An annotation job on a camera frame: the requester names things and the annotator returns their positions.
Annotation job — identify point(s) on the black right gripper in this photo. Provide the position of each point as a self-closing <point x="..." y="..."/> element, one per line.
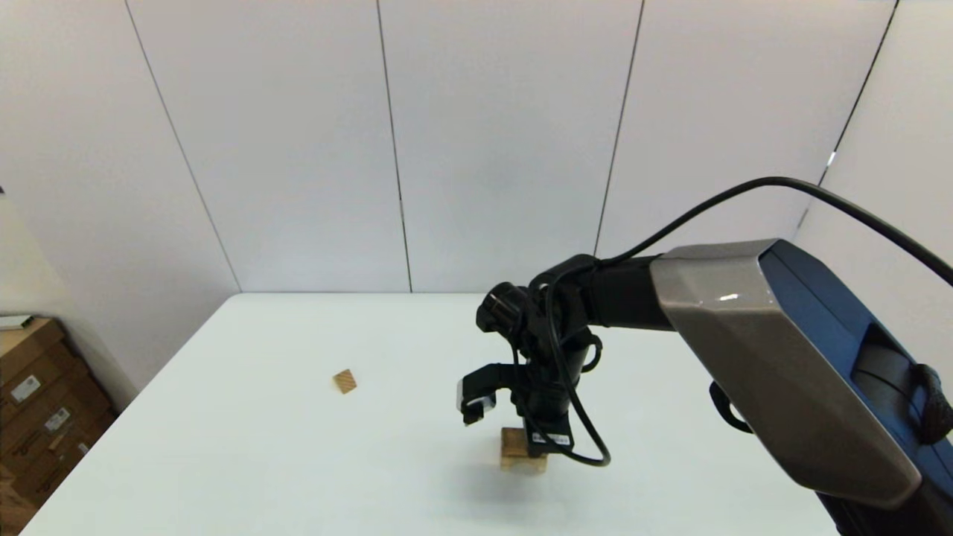
<point x="547" y="402"/>

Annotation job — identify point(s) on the white flat object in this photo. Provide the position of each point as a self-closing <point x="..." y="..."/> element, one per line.
<point x="15" y="322"/>

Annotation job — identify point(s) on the arched wooden building block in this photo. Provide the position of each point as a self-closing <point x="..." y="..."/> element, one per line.
<point x="521" y="464"/>

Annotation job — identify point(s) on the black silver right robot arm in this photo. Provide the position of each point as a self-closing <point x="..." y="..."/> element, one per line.
<point x="744" y="335"/>

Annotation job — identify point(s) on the rectangular wooden building block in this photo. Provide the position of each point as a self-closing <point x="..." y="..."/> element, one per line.
<point x="514" y="441"/>

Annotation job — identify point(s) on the labelled brown cardboard box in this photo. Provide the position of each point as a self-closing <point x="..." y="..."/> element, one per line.
<point x="45" y="435"/>
<point x="63" y="465"/>
<point x="30" y="357"/>

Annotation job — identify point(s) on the triangular wooden building block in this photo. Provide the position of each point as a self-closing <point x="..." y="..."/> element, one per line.
<point x="344" y="382"/>

